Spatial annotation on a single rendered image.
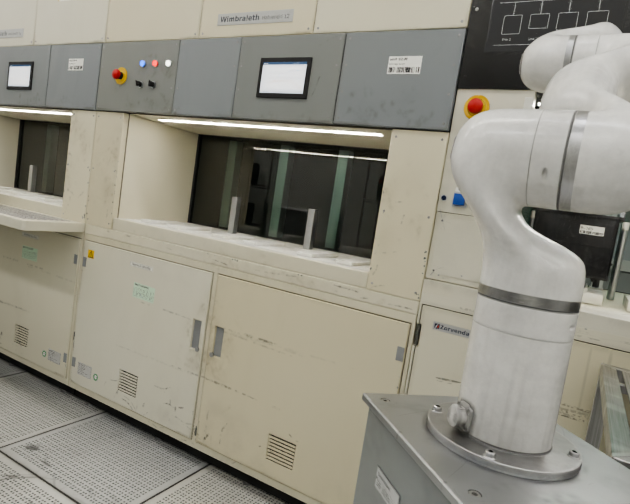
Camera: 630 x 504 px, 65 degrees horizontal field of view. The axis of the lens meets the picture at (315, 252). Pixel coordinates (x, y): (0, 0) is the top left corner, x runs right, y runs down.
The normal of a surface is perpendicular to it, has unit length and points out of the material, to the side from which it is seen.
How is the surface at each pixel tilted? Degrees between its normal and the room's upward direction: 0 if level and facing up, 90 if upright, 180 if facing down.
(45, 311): 90
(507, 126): 64
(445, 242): 90
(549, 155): 95
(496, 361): 90
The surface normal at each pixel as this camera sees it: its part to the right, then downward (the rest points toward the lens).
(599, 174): -0.49, 0.29
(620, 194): -0.22, 0.67
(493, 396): -0.65, -0.03
